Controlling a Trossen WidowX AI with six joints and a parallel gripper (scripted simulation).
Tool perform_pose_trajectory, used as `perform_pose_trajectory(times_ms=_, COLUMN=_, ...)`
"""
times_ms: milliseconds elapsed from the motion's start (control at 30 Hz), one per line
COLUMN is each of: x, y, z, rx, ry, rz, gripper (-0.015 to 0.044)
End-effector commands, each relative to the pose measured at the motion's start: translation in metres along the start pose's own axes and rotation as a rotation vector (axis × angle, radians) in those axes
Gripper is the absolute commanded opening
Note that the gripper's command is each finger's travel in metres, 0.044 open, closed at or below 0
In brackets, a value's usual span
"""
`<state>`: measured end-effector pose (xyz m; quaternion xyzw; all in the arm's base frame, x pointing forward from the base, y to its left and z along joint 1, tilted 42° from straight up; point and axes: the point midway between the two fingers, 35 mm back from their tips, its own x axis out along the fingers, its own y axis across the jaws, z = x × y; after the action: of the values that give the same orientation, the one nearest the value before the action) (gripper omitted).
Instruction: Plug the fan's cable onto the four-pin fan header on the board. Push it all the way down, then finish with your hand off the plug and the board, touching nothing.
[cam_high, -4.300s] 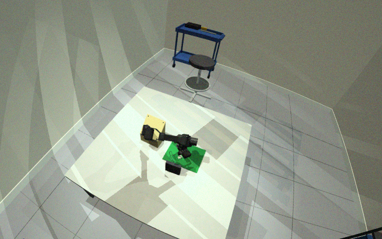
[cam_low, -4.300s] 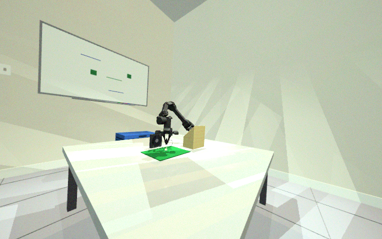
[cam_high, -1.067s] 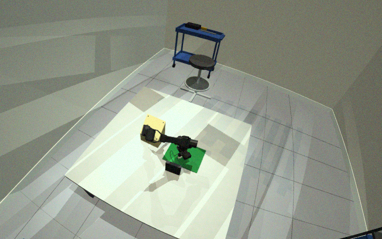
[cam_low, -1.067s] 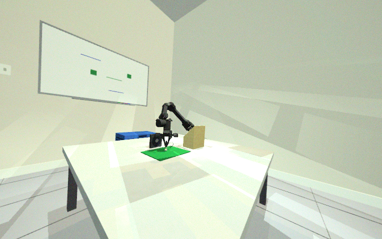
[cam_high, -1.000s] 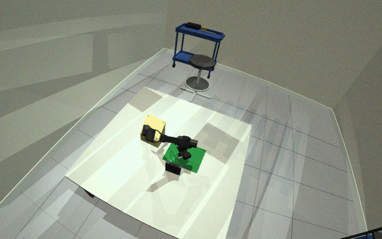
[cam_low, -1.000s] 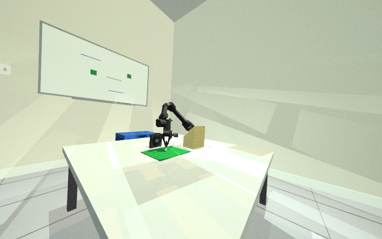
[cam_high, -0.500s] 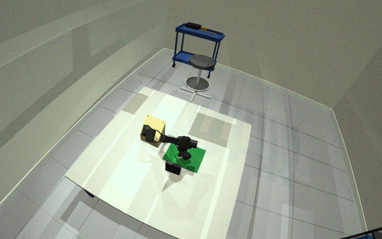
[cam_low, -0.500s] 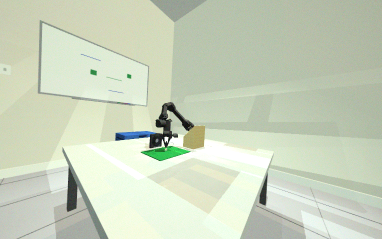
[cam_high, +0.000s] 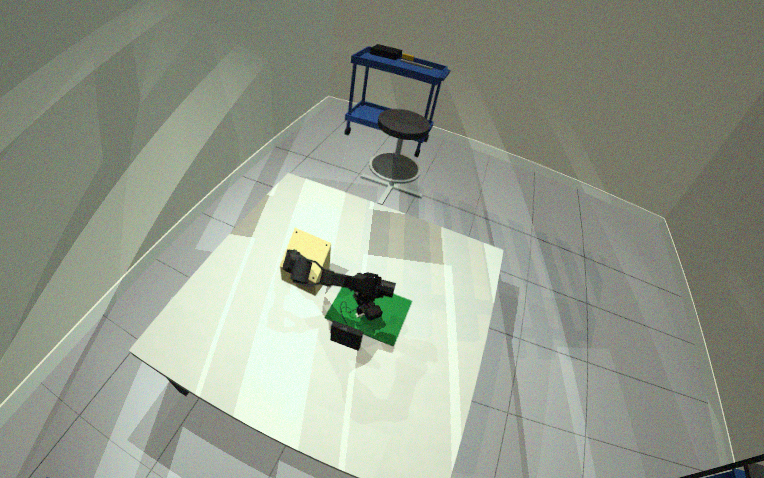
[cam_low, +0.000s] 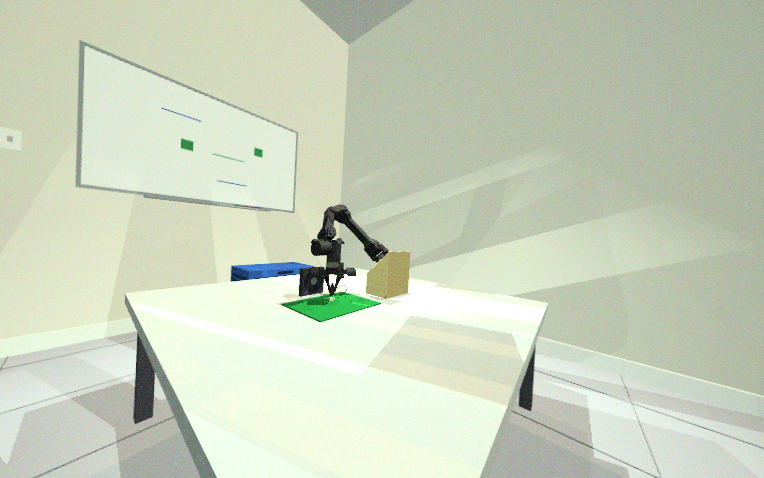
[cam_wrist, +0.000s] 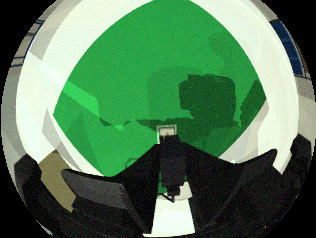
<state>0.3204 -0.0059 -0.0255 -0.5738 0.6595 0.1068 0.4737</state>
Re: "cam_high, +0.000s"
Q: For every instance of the green circuit board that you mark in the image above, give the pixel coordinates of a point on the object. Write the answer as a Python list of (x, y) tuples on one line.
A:
[(385, 329)]

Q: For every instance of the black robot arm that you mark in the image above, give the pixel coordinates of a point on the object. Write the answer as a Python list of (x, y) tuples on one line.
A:
[(365, 284)]

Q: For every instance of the black cooling fan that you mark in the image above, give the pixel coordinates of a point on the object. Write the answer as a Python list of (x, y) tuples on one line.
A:
[(346, 335)]

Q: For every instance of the black fan cable with plug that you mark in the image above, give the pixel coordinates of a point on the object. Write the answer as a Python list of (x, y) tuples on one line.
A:
[(358, 310)]

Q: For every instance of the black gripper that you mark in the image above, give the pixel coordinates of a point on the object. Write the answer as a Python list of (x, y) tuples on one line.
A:
[(370, 310)]

